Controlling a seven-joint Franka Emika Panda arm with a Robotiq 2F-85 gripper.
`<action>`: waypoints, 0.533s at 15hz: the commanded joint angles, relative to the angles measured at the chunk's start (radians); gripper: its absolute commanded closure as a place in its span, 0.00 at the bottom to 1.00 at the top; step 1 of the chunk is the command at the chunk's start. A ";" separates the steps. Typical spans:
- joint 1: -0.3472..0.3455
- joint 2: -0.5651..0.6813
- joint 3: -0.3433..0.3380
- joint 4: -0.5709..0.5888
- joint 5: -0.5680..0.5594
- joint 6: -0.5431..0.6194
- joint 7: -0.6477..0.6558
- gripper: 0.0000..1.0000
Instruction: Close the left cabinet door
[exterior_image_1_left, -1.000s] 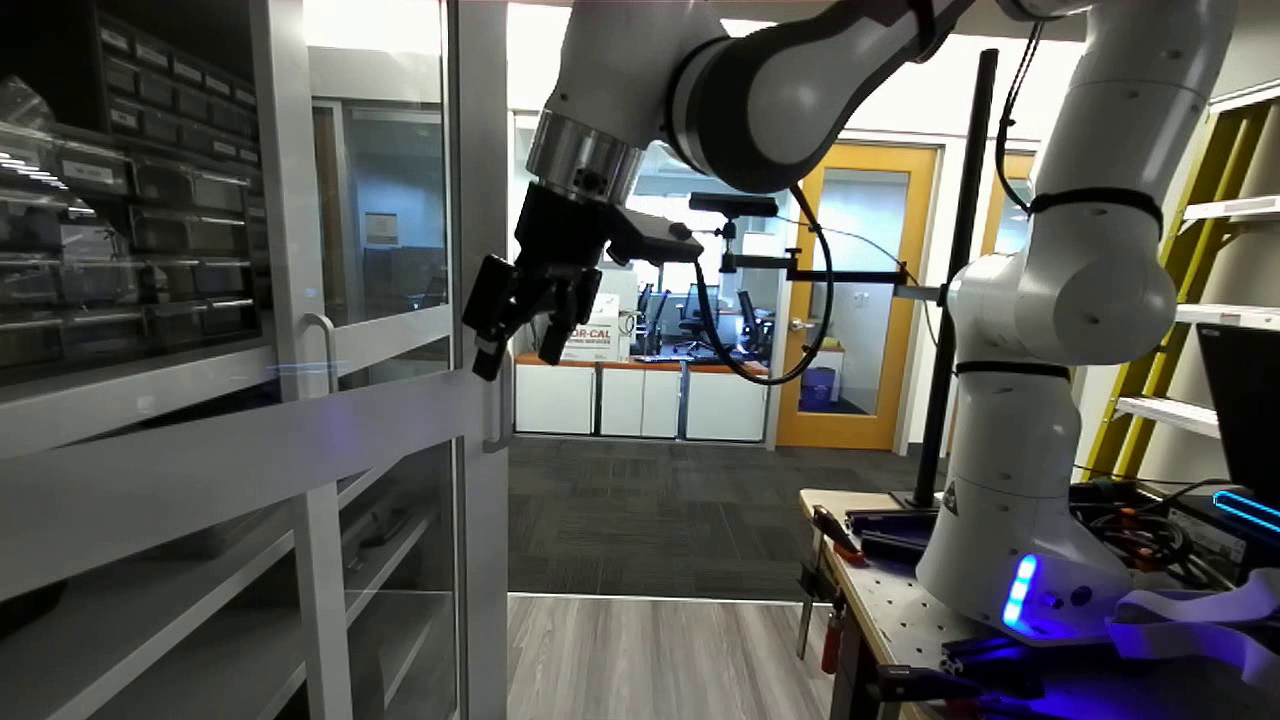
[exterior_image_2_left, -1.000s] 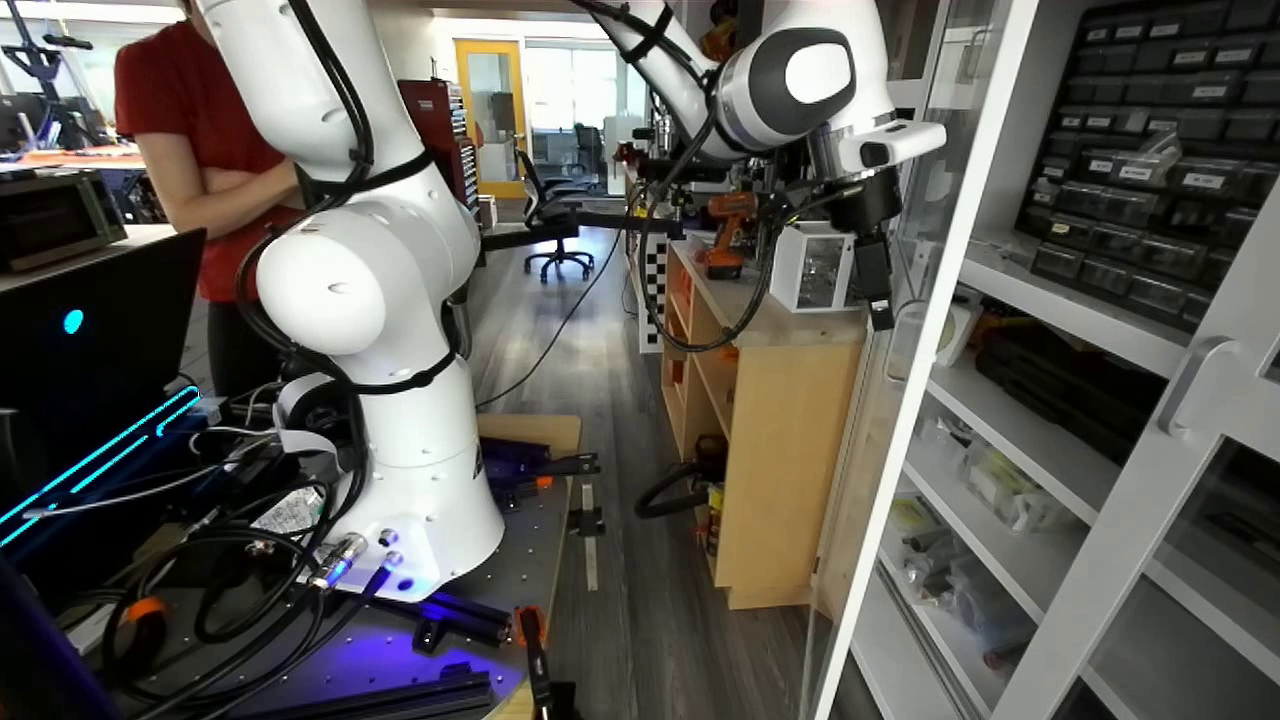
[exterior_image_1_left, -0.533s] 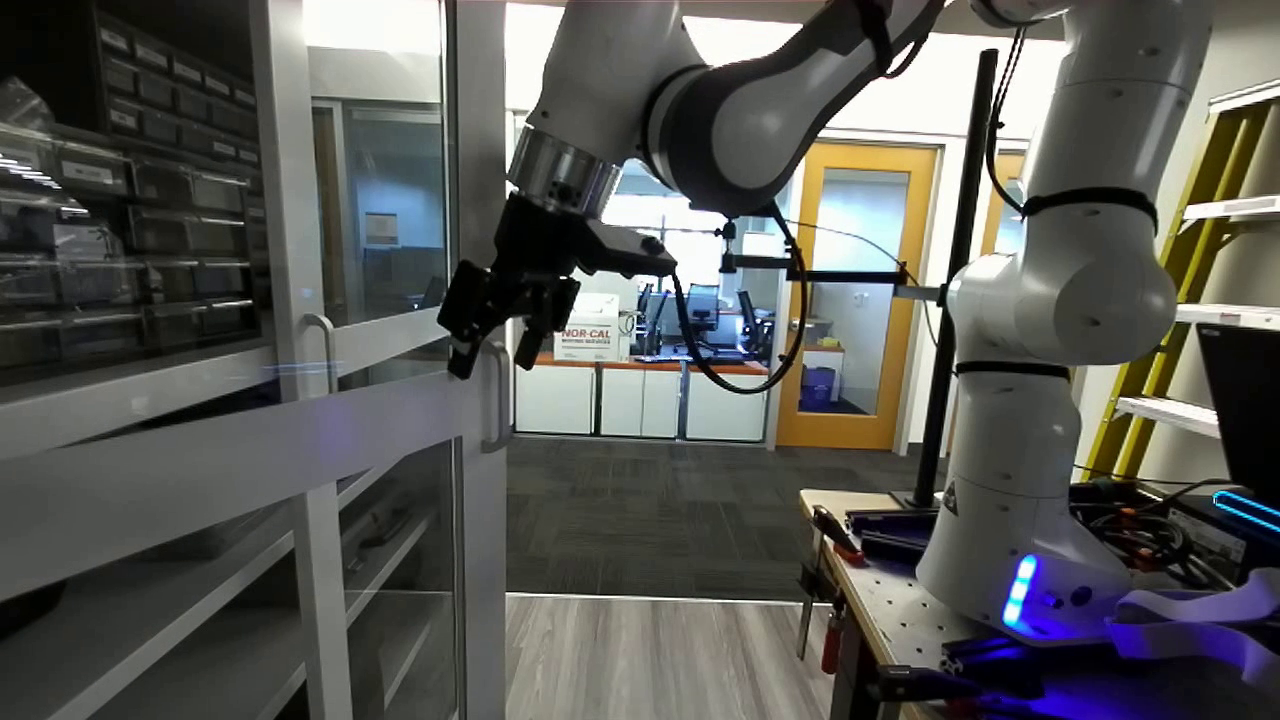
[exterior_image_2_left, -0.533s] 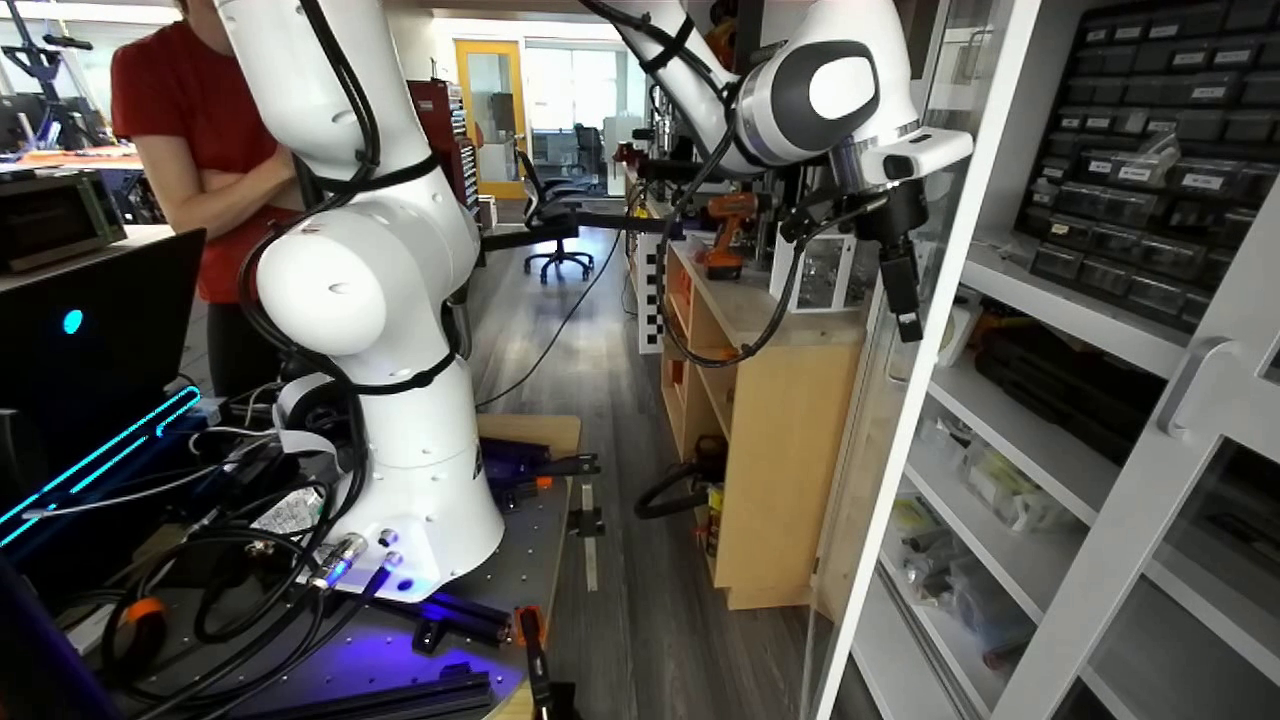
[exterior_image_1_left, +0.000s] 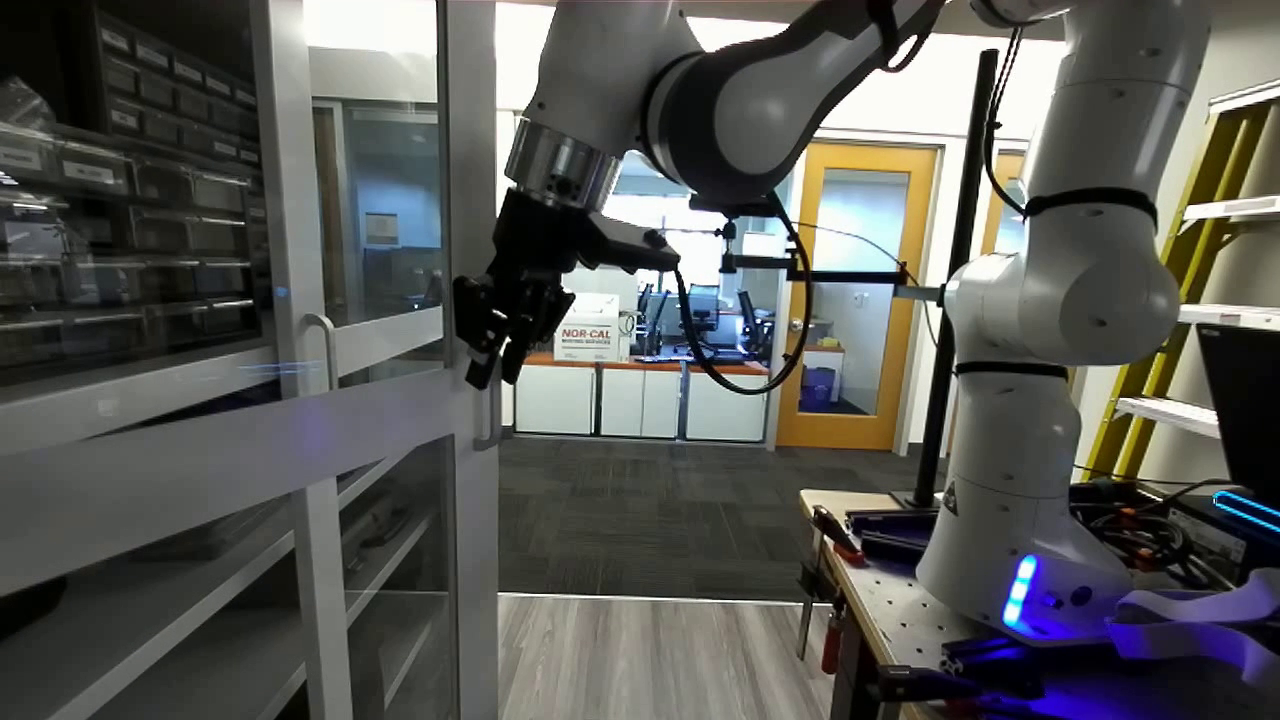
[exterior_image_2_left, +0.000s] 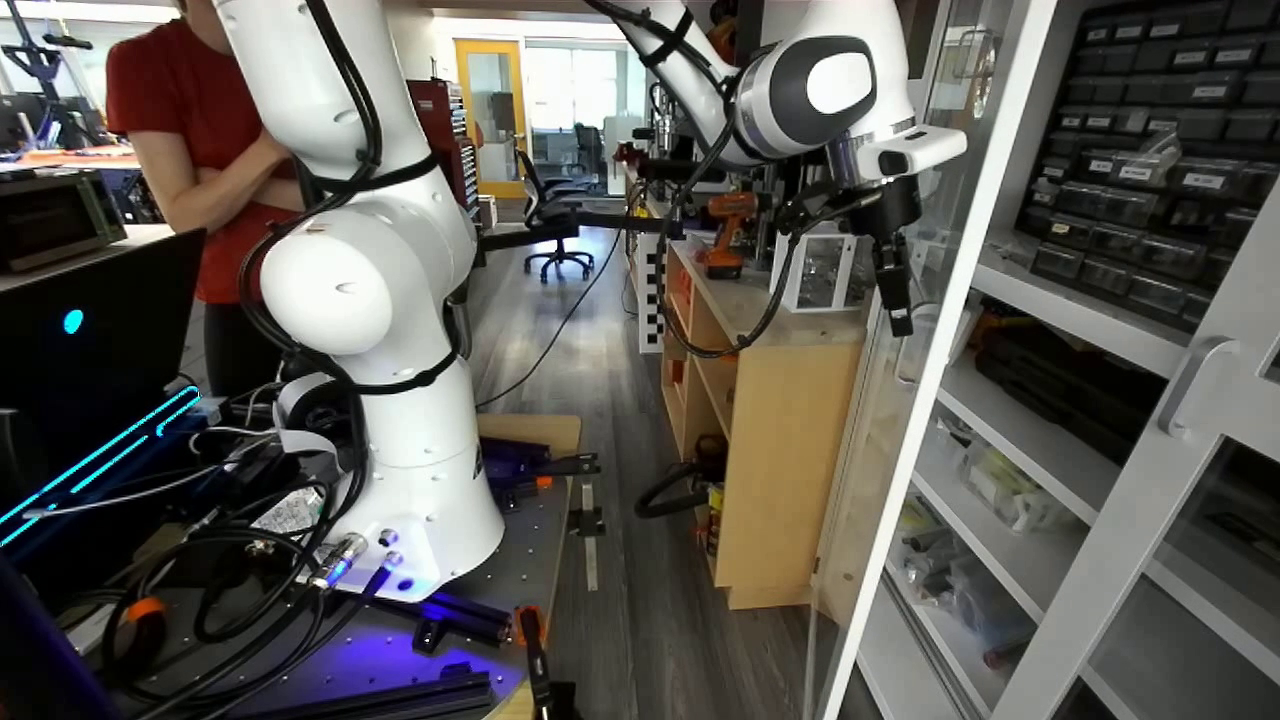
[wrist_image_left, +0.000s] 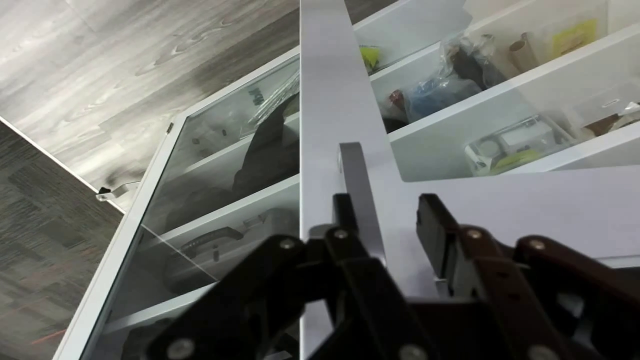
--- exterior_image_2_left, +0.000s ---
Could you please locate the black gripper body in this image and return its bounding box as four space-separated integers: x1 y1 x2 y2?
853 170 923 279

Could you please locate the glass cabinet door without handle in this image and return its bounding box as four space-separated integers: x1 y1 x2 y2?
798 0 1069 720

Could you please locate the white shelving cabinet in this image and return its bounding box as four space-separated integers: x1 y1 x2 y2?
804 0 1280 720

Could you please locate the red tool cabinet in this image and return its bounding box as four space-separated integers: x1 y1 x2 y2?
404 76 466 176

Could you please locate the white open box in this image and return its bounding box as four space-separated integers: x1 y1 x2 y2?
774 227 865 316

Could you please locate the light wooden shelf unit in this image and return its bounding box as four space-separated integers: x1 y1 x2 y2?
657 234 872 615

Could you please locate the clear plastic parts box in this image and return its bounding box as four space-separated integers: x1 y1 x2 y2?
949 426 1057 534

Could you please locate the checkerboard calibration board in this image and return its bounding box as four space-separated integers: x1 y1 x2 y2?
632 232 673 357

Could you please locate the black small parts drawer organizer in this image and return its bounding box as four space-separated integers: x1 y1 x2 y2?
1017 0 1280 334

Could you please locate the clear bag of parts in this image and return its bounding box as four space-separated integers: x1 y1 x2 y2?
891 498 1035 671

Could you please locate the black office chair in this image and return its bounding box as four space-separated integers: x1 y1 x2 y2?
511 152 603 288

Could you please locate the small black clamp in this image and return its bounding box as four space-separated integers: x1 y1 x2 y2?
564 477 614 542

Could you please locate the black blue-lit clamp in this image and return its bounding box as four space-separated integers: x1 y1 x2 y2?
475 437 603 502

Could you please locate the black aluminium extrusion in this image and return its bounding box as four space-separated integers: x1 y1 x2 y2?
255 659 501 720

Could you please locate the person in red shirt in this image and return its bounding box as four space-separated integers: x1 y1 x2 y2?
106 0 318 397

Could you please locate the black laptop with cyan lights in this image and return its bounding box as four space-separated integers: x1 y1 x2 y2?
0 227 225 554

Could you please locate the orange and black round plug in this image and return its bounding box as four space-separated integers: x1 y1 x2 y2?
109 593 174 669

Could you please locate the black equipment case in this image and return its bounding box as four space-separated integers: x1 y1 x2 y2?
0 170 134 276

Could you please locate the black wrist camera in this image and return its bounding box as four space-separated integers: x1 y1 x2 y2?
827 185 888 244

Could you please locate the orange cordless drill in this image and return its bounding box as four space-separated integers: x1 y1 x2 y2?
695 189 763 282

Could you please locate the black coiled cable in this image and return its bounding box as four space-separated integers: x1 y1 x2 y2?
632 433 734 523

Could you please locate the white door handle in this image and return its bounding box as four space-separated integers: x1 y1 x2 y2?
1153 331 1242 442

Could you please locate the glass cabinet door with handle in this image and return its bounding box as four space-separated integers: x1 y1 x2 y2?
993 185 1280 720

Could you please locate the thin black floor cable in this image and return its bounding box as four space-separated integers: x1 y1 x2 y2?
475 255 617 410

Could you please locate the yellow door frame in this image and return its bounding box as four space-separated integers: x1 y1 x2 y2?
451 34 534 205

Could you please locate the orange handled clamp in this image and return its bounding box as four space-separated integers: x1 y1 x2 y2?
511 605 561 720

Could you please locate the blue-lit black bracket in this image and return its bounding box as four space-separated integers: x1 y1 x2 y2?
412 593 516 654

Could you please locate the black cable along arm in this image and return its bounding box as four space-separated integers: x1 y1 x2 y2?
296 0 450 213

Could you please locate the black cable bundle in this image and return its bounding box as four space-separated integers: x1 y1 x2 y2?
77 371 392 711

